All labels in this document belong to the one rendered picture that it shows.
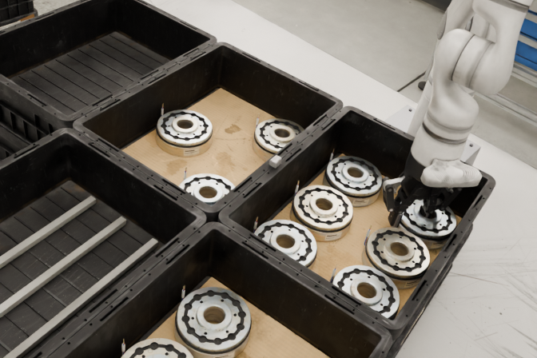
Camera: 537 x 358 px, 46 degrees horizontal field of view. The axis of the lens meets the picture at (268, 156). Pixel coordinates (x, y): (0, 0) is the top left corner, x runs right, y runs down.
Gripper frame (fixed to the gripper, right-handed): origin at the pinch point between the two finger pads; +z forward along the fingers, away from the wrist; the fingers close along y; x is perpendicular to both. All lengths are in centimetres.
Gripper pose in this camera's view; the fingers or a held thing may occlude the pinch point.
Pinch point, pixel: (408, 217)
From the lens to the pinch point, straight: 109.7
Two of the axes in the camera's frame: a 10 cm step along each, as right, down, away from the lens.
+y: -9.8, 0.0, -2.2
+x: 1.6, 6.5, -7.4
